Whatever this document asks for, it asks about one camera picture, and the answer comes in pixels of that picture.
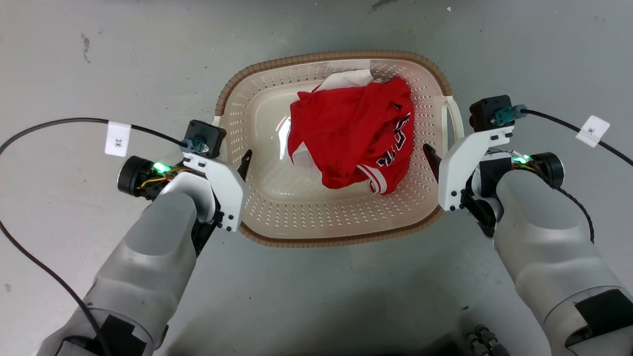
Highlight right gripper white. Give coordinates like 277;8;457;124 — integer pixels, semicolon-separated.
423;126;515;238

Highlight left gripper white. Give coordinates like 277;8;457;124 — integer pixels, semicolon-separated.
182;149;253;256

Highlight beige laundry basket brown rim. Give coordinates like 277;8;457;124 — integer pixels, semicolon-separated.
213;49;466;248

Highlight red sports jersey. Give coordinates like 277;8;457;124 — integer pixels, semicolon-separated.
287;77;416;196

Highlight white garment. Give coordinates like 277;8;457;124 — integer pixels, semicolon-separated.
313;69;376;92

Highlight white paper cable tag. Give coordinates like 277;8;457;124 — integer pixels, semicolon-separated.
576;115;611;148
104;121;132;158

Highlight black right camera cable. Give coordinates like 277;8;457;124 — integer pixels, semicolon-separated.
523;109;633;167

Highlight black camera cable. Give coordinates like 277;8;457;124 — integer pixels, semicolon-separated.
523;109;633;167
0;117;189;356

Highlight thin braided black arm cable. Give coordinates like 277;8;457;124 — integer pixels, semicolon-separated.
533;167;595;244

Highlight black left camera cable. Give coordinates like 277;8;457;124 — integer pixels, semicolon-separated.
0;117;189;356

